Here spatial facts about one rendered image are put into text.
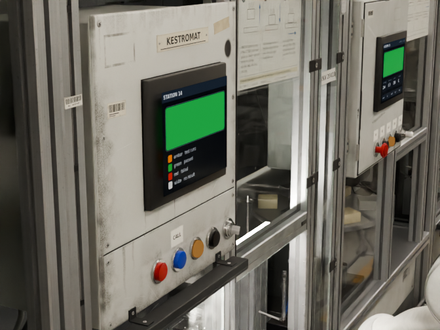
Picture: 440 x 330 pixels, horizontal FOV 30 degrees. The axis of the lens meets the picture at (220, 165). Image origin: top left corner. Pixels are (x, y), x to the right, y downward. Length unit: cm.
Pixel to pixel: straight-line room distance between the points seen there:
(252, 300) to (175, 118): 95
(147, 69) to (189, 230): 31
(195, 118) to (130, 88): 16
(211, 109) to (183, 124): 9
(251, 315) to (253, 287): 8
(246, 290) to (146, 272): 86
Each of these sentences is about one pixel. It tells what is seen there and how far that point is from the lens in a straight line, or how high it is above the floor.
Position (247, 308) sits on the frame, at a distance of 215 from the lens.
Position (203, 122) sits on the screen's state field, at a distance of 134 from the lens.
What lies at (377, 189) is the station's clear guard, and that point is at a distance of 252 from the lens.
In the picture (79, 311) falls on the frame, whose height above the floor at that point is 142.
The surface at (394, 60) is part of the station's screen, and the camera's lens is 234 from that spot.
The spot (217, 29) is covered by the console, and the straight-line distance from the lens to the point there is 141.
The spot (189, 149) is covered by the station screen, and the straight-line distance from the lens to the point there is 131.
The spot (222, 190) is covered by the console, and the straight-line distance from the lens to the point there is 148.
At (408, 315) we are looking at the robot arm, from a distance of 177.
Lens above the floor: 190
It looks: 14 degrees down
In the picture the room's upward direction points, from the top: straight up
